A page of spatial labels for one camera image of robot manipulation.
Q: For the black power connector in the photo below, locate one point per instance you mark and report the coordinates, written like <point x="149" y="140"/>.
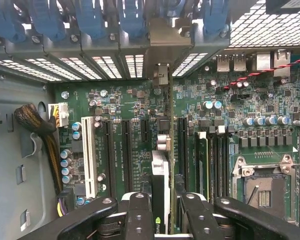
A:
<point x="67" y="200"/>

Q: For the CPU socket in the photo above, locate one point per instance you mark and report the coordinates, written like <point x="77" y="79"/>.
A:
<point x="265" y="190"/>

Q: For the green motherboard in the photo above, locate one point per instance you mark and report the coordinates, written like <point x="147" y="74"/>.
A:
<point x="240" y="102"/>

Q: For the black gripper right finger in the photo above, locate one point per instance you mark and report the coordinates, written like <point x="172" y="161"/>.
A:
<point x="202" y="220"/>

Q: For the white power connector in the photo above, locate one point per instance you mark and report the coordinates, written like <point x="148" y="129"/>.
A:
<point x="61" y="115"/>

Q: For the long black expansion slot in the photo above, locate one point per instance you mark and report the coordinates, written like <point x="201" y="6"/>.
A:
<point x="110" y="155"/>
<point x="182" y="145"/>
<point x="127" y="155"/>

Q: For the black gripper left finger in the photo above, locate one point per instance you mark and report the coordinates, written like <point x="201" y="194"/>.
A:
<point x="140" y="220"/>

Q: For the blue slot latch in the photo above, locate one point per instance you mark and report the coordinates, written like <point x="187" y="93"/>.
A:
<point x="216" y="16"/>
<point x="5" y="22"/>
<point x="132" y="18"/>
<point x="176" y="7"/>
<point x="90" y="20"/>
<point x="48" y="21"/>

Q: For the open black PC case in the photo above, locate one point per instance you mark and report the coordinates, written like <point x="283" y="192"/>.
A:
<point x="15" y="87"/>

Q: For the short black expansion slot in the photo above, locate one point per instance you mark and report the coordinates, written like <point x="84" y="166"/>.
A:
<point x="145" y="130"/>

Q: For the white expansion slot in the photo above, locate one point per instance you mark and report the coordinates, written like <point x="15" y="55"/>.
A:
<point x="89" y="155"/>

